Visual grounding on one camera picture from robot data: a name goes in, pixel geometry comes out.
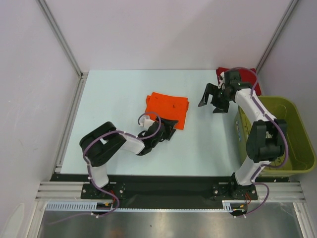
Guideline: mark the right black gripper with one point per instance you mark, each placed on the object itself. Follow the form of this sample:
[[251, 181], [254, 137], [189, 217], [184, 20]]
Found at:
[[217, 97]]

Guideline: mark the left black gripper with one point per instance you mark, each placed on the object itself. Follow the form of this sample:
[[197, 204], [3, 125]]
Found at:
[[169, 125]]

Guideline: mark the orange t shirt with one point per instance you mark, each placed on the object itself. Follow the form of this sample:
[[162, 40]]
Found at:
[[168, 107]]

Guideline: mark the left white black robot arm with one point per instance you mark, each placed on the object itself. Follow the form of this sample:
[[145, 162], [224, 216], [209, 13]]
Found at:
[[101, 144]]

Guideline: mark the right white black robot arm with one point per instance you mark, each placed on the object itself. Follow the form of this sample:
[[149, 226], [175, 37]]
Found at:
[[267, 139]]

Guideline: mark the folded red t shirt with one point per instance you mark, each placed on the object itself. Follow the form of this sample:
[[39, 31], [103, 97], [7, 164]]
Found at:
[[247, 75]]

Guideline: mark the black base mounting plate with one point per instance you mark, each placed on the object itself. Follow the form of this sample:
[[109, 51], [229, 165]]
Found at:
[[168, 192]]

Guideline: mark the olive green plastic basket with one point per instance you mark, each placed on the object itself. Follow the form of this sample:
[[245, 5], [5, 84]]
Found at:
[[302, 158]]

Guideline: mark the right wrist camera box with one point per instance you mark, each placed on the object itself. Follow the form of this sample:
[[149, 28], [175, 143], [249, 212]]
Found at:
[[221, 80]]

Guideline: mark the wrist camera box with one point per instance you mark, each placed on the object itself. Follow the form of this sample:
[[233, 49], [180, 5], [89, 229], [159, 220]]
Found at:
[[145, 121], [221, 80]]

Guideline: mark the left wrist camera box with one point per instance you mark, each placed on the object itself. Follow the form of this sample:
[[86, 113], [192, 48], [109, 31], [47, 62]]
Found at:
[[145, 121]]

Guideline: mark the right aluminium corner post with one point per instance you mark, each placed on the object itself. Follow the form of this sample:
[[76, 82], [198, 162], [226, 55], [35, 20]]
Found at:
[[277, 33]]

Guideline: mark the aluminium corner post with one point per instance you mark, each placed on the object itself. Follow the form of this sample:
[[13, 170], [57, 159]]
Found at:
[[53, 24], [277, 33]]

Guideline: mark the white slotted cable duct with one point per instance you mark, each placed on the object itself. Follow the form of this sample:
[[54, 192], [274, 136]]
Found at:
[[106, 206]]

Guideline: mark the left aluminium corner post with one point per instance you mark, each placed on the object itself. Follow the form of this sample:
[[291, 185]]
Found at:
[[53, 24]]

